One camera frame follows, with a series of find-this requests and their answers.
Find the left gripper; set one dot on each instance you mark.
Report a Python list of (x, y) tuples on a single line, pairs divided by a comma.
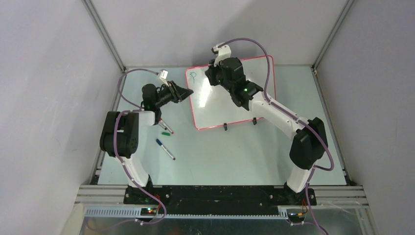
[(178, 93)]

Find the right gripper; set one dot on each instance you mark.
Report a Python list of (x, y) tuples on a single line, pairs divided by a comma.
[(211, 72)]

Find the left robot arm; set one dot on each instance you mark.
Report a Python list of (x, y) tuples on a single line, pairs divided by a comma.
[(120, 133)]

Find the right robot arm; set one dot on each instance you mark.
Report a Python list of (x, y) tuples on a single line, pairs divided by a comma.
[(308, 136)]

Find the red whiteboard marker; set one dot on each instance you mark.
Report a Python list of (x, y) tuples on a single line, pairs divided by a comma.
[(166, 126)]

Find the black whiteboard marker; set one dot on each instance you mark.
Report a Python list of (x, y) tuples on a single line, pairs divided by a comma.
[(162, 125)]

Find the blue whiteboard marker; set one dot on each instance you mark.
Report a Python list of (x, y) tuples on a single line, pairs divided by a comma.
[(165, 149)]

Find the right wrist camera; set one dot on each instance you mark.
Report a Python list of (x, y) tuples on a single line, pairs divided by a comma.
[(222, 52)]

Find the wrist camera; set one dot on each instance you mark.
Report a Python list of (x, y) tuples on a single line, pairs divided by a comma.
[(162, 75), (222, 52)]

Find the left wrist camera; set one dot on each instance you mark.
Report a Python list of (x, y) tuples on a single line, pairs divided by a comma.
[(162, 75)]

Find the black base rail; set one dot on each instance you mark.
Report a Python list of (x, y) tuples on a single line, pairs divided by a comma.
[(218, 200)]

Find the aluminium frame front rail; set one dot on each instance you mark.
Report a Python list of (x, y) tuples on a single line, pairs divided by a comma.
[(107, 200)]

